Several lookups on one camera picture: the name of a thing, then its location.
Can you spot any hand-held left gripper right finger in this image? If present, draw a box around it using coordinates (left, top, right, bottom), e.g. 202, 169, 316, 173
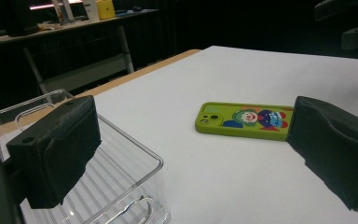
286, 95, 358, 212

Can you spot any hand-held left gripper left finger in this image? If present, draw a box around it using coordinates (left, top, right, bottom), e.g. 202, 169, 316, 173
6, 94, 103, 209

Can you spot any clear plastic storage box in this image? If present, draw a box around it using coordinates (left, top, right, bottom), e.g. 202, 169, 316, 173
0, 89, 172, 224

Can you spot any green cartoon-print phone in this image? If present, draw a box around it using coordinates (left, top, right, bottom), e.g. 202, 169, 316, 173
194, 101, 294, 142

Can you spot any black monitor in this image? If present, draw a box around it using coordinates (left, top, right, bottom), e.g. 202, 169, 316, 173
0, 0, 40, 36

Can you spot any white carton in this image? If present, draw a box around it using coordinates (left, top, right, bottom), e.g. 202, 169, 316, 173
82, 0, 101, 22

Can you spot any yellow box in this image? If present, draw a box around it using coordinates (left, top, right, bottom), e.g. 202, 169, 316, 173
96, 0, 117, 21

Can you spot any metal stand frame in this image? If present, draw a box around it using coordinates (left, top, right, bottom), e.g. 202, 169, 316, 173
0, 8, 161, 94

